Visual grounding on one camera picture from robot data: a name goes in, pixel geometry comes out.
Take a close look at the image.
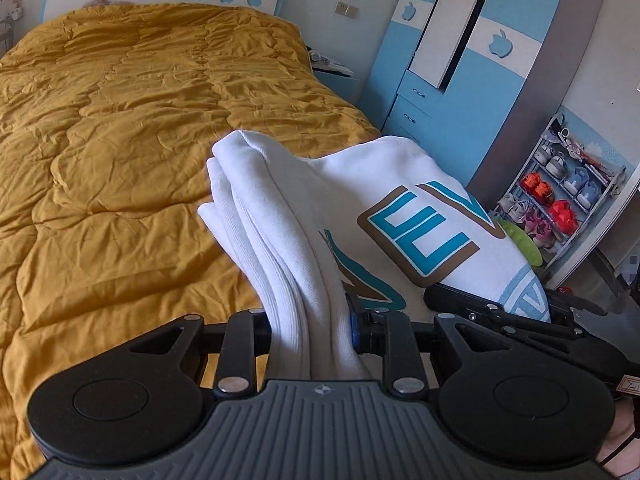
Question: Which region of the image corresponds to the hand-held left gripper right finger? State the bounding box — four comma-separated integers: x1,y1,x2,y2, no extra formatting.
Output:
348,307,507,397

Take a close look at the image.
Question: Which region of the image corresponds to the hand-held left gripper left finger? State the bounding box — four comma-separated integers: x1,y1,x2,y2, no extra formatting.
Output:
115,309,273,397

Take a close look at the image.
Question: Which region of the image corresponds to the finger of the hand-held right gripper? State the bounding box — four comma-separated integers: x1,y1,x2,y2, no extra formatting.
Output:
423,282,586,342

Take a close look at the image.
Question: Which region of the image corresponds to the white printed t-shirt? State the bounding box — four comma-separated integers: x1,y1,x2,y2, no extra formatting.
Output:
196,129,552,381

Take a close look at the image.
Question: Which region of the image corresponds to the person's right hand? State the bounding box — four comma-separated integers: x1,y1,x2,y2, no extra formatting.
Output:
595,395,640,473

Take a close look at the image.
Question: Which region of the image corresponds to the green plastic basin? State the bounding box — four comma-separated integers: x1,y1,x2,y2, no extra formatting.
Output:
494,219,545,267

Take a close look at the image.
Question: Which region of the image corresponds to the group of colourful shoes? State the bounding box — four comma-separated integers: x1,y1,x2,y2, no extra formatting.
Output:
496,127,603,251

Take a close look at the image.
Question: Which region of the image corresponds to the white shoe rack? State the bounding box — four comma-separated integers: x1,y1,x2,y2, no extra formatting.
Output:
492,112,628,281

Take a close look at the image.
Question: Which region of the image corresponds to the mustard yellow quilt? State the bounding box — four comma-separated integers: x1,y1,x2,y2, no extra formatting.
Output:
0,1,382,480

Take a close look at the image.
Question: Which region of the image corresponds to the blue white wardrobe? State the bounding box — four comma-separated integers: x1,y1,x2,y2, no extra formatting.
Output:
360,0,610,201

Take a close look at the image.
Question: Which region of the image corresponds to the blue nightstand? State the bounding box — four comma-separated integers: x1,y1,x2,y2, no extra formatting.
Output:
306,50,360,106

